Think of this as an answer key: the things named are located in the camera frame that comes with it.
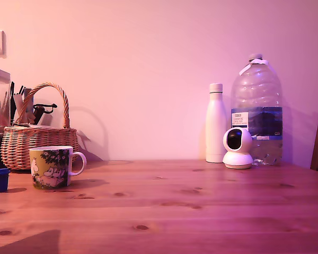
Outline white insulated bottle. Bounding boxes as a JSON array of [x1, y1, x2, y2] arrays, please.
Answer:
[[205, 83, 227, 164]]

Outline large clear water bottle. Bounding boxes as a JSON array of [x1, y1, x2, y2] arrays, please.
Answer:
[[230, 53, 284, 166]]

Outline yellow-green cartoon print mug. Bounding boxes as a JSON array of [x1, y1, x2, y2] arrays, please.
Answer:
[[29, 146, 87, 190]]

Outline black tool in basket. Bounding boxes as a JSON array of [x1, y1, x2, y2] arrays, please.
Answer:
[[32, 103, 58, 125]]

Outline paper packets in basket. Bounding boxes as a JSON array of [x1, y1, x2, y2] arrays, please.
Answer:
[[10, 81, 34, 125]]

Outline small white round camera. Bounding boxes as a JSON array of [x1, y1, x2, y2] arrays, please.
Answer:
[[222, 127, 254, 170]]

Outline wicker basket with handle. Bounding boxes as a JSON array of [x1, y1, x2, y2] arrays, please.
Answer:
[[0, 82, 79, 170]]

